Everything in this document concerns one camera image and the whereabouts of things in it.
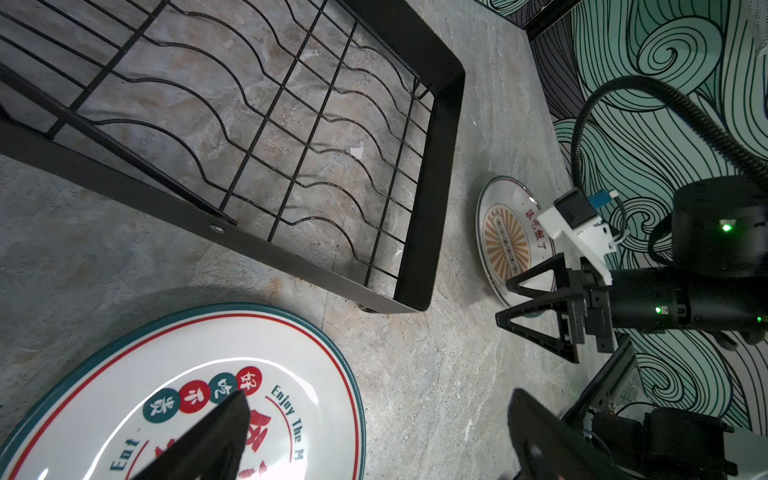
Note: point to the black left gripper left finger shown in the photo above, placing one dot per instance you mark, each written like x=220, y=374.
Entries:
x=211, y=449

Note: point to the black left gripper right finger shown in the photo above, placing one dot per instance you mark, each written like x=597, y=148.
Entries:
x=547, y=448

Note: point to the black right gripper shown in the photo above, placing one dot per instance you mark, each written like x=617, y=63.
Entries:
x=653, y=300

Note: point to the orange sunburst plate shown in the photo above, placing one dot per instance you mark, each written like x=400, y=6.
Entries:
x=509, y=236

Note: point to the white plate red Chinese characters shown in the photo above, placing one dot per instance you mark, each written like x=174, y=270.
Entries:
x=130, y=402

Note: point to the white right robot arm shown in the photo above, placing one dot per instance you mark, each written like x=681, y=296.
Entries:
x=717, y=226

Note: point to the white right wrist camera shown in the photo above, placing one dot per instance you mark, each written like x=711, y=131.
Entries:
x=574, y=217

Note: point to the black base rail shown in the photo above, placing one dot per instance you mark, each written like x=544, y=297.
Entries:
x=652, y=442

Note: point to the black wire dish rack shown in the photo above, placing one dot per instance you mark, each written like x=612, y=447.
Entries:
x=316, y=137

